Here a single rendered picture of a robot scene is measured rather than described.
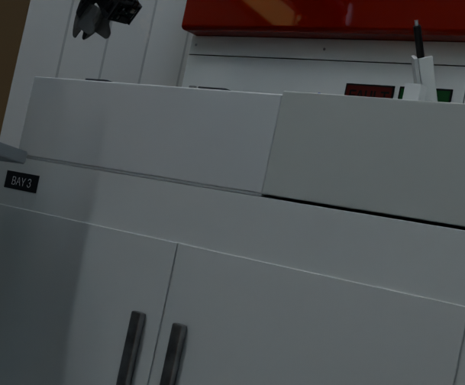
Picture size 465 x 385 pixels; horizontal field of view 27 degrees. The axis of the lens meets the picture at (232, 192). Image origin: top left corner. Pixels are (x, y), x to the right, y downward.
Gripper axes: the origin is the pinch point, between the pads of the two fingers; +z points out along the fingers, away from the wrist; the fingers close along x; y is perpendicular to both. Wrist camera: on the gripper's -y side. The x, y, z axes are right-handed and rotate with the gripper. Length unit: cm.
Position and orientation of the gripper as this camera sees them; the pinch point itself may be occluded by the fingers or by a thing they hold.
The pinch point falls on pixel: (80, 30)
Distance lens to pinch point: 213.5
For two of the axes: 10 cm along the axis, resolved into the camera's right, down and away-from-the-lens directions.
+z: -5.9, 6.8, 4.2
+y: 5.3, 7.3, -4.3
